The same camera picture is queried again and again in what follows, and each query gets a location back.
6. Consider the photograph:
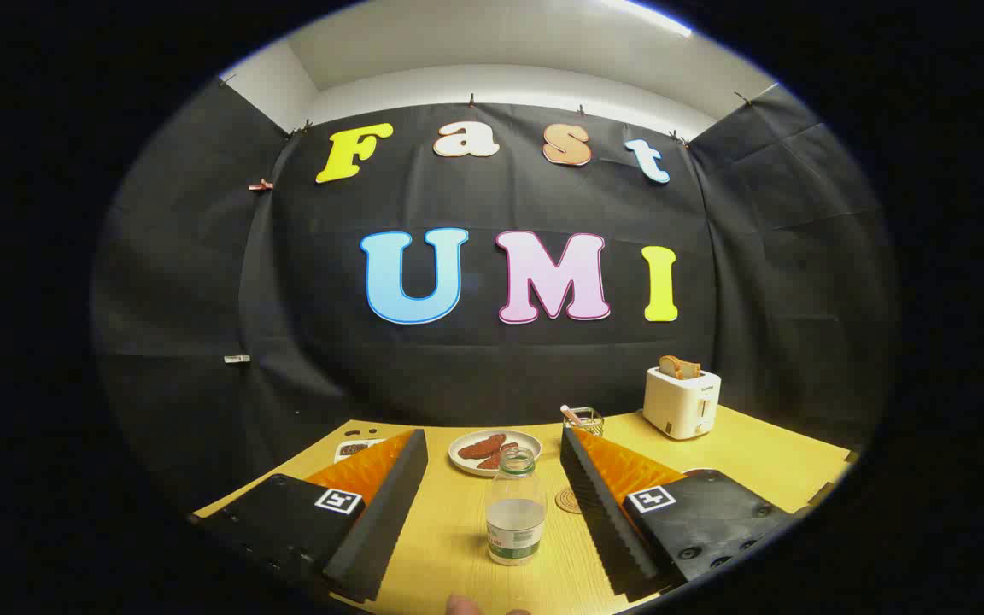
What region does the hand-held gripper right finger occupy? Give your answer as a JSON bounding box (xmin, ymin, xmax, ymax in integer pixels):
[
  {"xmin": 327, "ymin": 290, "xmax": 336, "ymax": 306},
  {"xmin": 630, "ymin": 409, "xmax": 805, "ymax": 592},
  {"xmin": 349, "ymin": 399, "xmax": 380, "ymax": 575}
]
[{"xmin": 560, "ymin": 425, "xmax": 800, "ymax": 603}]

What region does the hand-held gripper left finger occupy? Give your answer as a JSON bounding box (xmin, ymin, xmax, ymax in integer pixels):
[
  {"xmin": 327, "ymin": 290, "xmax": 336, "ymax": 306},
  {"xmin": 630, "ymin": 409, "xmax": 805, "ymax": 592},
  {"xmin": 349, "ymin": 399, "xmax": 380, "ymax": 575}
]
[{"xmin": 191, "ymin": 429, "xmax": 430, "ymax": 604}]

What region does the clear plastic juice bottle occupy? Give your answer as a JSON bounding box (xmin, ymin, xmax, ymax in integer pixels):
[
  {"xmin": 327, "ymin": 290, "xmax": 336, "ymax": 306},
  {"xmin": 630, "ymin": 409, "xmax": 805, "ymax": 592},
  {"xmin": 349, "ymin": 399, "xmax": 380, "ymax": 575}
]
[{"xmin": 485, "ymin": 448, "xmax": 548, "ymax": 566}]

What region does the wooden table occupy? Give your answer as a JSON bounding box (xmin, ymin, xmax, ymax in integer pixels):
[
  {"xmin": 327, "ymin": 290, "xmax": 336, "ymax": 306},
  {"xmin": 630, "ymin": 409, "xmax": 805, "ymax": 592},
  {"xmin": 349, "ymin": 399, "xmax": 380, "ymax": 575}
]
[{"xmin": 193, "ymin": 406, "xmax": 853, "ymax": 615}]

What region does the white divided condiment dish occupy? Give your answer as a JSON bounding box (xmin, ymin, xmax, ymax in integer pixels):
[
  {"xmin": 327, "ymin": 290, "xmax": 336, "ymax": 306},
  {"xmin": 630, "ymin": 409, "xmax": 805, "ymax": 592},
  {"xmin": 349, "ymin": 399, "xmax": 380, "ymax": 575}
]
[{"xmin": 335, "ymin": 438, "xmax": 386, "ymax": 464}]

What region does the small glass jar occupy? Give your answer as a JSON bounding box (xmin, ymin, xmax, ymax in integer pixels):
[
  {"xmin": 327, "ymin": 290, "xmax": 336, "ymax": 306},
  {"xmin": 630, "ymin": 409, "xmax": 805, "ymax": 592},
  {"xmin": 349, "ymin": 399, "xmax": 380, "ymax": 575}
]
[{"xmin": 562, "ymin": 406, "xmax": 605, "ymax": 438}]

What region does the white round plate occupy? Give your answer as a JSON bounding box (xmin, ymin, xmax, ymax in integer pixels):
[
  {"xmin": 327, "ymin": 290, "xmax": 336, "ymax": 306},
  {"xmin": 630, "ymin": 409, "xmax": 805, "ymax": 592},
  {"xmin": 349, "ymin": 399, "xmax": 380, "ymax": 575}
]
[{"xmin": 448, "ymin": 430, "xmax": 542, "ymax": 477}]

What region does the brown meat patty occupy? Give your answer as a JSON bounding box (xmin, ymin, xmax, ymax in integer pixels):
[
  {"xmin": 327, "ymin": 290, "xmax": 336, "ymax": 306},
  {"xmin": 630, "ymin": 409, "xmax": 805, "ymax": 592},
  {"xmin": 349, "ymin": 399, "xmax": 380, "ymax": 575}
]
[
  {"xmin": 458, "ymin": 434, "xmax": 507, "ymax": 460},
  {"xmin": 477, "ymin": 442, "xmax": 520, "ymax": 471}
]

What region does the white toaster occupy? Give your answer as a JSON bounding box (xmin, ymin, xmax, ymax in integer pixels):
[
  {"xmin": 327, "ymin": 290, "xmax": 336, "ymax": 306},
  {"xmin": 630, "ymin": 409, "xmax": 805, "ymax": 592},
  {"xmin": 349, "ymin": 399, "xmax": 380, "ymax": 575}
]
[{"xmin": 643, "ymin": 366, "xmax": 722, "ymax": 441}]

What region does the black backdrop cloth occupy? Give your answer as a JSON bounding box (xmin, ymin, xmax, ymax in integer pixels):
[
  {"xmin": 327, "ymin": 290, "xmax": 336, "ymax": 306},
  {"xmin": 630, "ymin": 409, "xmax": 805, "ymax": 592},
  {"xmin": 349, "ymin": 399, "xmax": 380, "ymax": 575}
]
[{"xmin": 92, "ymin": 81, "xmax": 896, "ymax": 513}]

